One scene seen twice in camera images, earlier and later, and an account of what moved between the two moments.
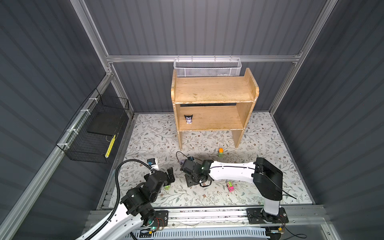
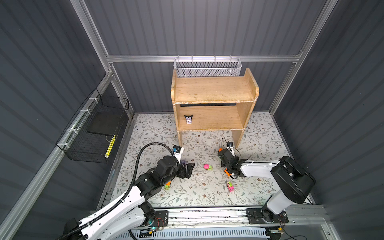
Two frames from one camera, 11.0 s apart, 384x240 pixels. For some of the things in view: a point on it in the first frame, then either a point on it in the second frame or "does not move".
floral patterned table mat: [153, 136] does not move
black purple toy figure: [189, 119] does not move
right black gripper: [188, 181] → [236, 158]
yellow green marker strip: [110, 148] does not move
